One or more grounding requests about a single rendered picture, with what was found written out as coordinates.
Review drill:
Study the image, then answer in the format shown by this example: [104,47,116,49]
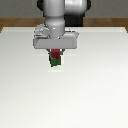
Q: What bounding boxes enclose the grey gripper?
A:
[32,31,80,51]

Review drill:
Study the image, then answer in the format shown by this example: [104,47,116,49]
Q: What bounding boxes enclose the red cube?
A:
[49,48,63,60]

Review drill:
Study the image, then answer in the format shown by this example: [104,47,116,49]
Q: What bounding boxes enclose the green cube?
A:
[48,56,63,68]

